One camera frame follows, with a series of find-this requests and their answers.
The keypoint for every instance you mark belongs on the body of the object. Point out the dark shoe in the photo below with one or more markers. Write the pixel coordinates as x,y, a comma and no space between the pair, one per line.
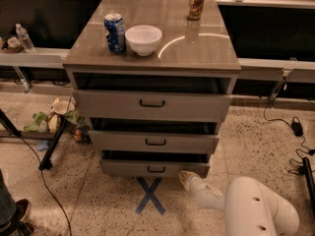
19,225

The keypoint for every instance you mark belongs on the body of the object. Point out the brown drink can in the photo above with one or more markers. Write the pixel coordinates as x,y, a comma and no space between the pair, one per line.
195,9

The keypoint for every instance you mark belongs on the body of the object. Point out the blue jeans leg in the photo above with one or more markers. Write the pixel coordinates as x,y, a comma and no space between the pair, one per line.
7,204

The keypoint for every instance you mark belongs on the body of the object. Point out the clear plastic water bottle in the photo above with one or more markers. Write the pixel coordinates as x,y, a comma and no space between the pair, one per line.
24,38

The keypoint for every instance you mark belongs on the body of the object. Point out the grey drawer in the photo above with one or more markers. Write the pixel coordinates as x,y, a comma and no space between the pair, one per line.
154,142
159,164
139,105

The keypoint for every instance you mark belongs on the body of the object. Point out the blue tape cross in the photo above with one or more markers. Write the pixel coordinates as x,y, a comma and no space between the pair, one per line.
149,196

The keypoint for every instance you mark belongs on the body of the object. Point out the grey drawer cabinet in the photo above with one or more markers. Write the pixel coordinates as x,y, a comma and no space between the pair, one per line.
192,57

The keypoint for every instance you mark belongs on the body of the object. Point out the black tripod leg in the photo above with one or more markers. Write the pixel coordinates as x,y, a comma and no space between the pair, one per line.
46,164

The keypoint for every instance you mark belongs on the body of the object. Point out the brown dish with item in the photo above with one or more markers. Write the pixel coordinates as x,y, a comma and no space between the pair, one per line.
9,45

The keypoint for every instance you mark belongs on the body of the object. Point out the white bowl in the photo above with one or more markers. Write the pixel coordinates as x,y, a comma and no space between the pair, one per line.
143,39

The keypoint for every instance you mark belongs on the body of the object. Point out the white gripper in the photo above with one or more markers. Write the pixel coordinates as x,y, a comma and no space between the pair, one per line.
195,184

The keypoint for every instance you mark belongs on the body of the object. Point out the blue soda can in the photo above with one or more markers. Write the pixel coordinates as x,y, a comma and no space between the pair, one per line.
115,33

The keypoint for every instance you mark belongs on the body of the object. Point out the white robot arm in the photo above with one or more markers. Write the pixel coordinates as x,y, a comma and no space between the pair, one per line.
250,208

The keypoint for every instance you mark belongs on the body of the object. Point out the green and tan trash pile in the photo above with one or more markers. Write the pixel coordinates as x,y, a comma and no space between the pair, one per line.
61,110

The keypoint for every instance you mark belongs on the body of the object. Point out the black power adapter with cable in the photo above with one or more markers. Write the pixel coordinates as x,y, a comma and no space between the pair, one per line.
297,166

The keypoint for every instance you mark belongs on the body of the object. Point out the black stand leg right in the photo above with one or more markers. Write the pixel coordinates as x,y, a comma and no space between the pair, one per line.
310,181

